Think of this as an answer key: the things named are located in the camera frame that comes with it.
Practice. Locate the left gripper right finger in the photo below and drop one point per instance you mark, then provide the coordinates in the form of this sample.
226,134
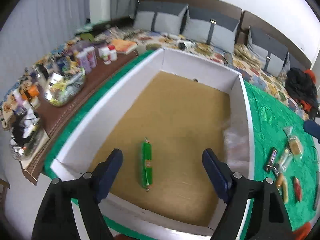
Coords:
254,208

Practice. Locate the orange sausage snack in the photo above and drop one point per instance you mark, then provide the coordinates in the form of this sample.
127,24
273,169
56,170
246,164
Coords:
279,180

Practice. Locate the black snickers bar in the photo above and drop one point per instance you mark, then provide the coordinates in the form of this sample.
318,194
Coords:
271,159

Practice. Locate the sandwich bread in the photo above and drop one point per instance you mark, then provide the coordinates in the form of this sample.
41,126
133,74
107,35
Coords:
294,143

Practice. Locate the green snack packet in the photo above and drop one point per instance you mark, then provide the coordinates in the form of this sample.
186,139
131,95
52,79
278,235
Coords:
146,174

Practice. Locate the red snack packet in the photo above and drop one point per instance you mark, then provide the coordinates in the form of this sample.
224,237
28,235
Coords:
297,189

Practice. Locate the green patterned tablecloth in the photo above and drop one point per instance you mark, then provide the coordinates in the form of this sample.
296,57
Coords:
277,142

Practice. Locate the brown side table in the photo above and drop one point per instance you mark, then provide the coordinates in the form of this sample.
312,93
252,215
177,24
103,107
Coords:
54,119

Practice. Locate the clear bowl of packets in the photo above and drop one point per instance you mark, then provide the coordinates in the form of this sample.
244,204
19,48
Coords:
61,89

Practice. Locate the black and orange clothes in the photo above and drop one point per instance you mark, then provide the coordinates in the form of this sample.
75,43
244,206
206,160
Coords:
301,87

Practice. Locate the white cardboard box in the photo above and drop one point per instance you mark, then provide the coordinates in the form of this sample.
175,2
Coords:
160,139

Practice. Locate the grey pillow right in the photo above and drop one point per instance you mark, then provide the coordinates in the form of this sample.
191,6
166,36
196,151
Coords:
270,52

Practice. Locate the grey pillow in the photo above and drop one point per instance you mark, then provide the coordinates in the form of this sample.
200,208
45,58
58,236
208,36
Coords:
270,52
161,17
211,27

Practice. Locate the purple bottle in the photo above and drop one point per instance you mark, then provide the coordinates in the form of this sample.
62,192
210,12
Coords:
87,59

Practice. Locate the white pill bottle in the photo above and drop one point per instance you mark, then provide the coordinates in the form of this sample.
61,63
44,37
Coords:
113,53

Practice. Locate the orange book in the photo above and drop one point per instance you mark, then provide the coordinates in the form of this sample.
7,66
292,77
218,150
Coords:
124,46

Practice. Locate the grey pillow middle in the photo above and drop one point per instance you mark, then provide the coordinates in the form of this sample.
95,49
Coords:
211,27

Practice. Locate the grey pillow left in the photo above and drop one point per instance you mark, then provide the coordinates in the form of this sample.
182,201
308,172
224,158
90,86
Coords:
161,17

